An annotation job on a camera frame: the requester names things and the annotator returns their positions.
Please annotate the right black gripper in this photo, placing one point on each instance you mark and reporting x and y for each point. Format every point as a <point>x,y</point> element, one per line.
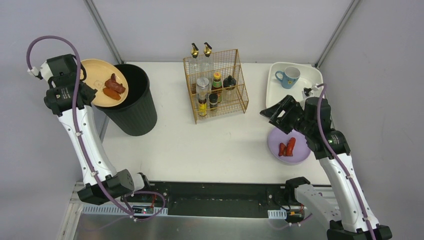
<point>288,112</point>

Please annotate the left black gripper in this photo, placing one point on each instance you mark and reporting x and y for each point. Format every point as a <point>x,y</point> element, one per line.
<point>81,74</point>

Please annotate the purple plate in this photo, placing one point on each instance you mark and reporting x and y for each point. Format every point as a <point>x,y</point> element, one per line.
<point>300,150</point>

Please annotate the red sausage pieces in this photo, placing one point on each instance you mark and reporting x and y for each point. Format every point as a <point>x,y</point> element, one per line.
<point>286,150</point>

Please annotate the blue white mug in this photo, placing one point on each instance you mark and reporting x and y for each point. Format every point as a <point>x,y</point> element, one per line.
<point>288,77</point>

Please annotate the yellow plate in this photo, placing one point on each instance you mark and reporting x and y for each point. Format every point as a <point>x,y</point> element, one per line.
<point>98,72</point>

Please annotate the brown sausage pieces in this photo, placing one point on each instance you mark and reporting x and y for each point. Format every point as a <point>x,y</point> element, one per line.
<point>113,89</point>

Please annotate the black lid glass jar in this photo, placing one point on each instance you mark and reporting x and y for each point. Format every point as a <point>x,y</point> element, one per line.
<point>229,85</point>

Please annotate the yellow cap green bottle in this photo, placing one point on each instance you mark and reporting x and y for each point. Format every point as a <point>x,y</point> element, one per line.
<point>216,86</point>

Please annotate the small black cap jar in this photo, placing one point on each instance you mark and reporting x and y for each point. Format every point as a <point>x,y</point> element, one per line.
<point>213,101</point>

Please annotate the small yellow label bottle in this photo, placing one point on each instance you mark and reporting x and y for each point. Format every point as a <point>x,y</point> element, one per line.
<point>202,107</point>

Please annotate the silver lid spice jar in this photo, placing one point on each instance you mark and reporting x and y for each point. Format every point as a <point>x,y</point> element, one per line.
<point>202,88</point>

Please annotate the glass oil bottle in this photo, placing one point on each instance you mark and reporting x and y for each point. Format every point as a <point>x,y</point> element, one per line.
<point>207,65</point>

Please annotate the glass bottle with brown sauce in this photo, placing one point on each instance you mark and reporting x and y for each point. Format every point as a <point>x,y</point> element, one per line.
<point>194,68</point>

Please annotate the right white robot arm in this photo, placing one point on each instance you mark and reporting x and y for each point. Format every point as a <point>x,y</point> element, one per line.
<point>353,219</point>

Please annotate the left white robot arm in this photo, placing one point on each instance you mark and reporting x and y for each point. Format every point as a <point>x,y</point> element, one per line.
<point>71,96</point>

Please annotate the white rectangular basin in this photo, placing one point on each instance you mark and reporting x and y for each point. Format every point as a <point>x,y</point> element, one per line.
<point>309,77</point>

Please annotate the black ribbed trash bin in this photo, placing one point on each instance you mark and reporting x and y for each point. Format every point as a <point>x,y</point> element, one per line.
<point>136,115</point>

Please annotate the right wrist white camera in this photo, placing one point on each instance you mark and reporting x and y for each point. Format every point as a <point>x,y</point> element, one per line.
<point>311,91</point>

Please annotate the gold wire rack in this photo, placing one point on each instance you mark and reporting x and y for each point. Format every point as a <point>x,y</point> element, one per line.
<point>226,62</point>

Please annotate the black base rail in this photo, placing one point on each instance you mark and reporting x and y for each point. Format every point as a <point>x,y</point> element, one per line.
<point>208,199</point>

